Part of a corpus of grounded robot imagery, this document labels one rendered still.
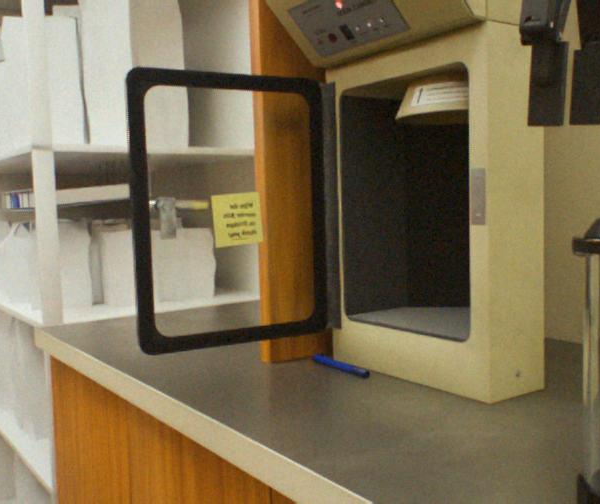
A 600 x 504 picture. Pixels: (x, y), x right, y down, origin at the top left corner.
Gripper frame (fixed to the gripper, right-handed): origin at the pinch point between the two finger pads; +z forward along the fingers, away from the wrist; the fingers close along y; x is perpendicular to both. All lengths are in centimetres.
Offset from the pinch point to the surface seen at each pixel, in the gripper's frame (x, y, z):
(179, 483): -49, 12, 53
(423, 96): -28.5, -17.6, -1.2
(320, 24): -42.0, -11.3, -11.6
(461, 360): -17.4, -11.7, 32.8
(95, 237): -155, -32, 34
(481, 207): -15.7, -12.4, 12.7
